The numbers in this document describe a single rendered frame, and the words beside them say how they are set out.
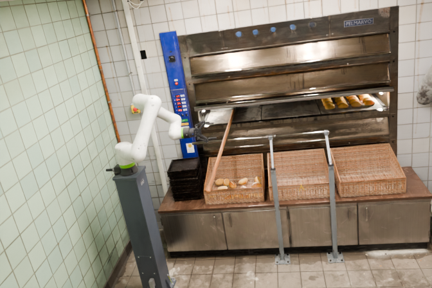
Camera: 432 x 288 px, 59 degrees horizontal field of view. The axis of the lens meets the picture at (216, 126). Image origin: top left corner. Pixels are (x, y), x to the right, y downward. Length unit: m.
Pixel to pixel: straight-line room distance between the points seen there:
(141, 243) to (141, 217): 0.26
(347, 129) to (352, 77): 0.51
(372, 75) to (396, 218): 1.28
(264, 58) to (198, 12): 0.73
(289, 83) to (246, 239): 1.52
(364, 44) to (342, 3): 0.41
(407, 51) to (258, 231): 2.08
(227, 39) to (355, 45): 1.15
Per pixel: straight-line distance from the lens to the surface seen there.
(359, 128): 3.91
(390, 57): 3.78
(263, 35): 3.60
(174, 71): 3.72
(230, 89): 3.71
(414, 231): 3.90
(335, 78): 3.71
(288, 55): 3.62
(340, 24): 3.65
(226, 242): 3.86
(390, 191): 3.69
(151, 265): 3.50
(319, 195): 3.59
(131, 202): 3.18
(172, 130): 3.30
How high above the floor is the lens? 2.47
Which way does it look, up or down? 20 degrees down
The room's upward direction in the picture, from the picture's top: 9 degrees counter-clockwise
